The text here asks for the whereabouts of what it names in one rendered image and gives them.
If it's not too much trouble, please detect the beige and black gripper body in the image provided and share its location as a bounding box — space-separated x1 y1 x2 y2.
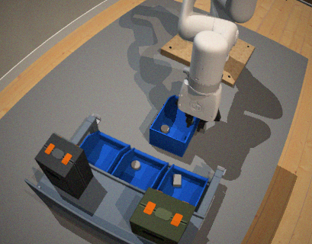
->
178 77 222 122

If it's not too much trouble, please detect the grey low shelf rack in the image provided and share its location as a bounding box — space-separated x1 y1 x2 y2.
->
25 114 226 244

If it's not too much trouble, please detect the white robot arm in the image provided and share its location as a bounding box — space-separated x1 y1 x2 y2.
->
178 0 257 94

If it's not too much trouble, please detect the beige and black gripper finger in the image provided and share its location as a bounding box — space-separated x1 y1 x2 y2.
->
175 99 194 128
197 108 221 132

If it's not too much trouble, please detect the black case with orange latches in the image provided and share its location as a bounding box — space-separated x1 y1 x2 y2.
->
35 133 94 199

